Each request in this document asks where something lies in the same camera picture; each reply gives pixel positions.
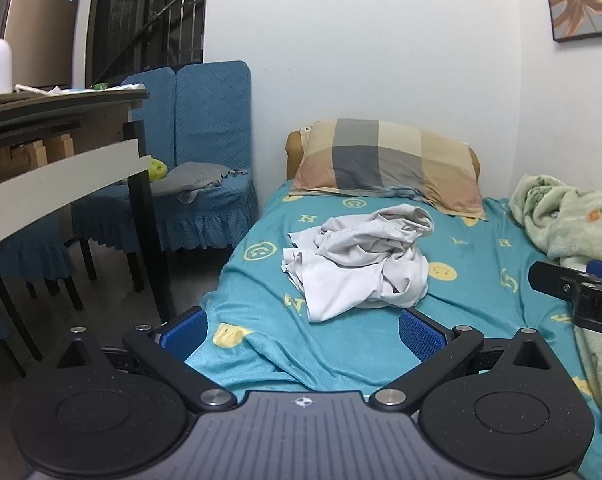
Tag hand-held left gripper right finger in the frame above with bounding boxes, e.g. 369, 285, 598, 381
368, 308, 555, 414

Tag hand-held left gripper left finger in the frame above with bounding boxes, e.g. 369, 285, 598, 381
55, 306, 238, 414

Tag white t-shirt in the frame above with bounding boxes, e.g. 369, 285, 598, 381
281, 203, 435, 322

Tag pale green fleece blanket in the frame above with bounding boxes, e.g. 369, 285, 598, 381
510, 174, 602, 461

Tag bed with teal printed sheet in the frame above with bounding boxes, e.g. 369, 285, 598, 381
185, 180, 602, 480

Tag grey cloth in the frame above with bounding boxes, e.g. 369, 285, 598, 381
152, 162, 250, 204

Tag plaid pillow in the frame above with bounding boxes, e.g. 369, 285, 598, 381
288, 118, 488, 221

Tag blue covered chair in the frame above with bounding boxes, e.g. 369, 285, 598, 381
173, 60, 260, 252
0, 210, 85, 377
71, 66, 182, 281

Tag papers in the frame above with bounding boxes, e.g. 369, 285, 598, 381
13, 82, 146, 97

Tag dark window grille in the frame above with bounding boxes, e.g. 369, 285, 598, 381
83, 0, 210, 87

